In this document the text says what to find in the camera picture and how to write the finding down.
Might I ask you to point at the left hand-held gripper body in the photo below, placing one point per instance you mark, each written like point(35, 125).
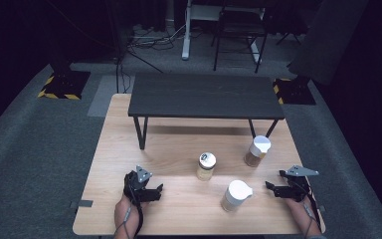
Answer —
point(134, 186)

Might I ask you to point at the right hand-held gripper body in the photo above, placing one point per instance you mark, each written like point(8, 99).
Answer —
point(299, 187)

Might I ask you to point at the glass jar with silver lid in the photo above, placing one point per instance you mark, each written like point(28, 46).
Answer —
point(206, 167)

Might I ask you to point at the black low shelf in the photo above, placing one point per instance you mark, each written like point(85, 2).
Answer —
point(205, 94)

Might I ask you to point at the person's right hand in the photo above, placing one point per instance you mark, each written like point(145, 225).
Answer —
point(300, 210)

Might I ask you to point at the person's left hand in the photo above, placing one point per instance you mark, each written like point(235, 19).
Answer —
point(123, 210)

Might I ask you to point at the glass jar with round white lid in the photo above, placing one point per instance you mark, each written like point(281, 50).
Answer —
point(257, 151)

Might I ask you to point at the blue denim right sleeve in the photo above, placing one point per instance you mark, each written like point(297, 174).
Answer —
point(316, 237)

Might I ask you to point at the grey tape strip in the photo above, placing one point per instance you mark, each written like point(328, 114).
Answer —
point(83, 203)

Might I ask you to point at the black base with yellow stripes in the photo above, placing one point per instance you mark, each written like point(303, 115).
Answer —
point(64, 84)
point(295, 91)

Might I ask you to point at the black stand pole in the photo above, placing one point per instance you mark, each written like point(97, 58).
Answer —
point(118, 63)

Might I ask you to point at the dark curtain panel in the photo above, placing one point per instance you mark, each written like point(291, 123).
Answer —
point(328, 40)

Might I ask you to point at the black metal chair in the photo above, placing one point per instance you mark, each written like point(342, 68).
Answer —
point(240, 26)

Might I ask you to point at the white desk frame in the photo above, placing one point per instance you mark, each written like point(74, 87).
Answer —
point(187, 33)

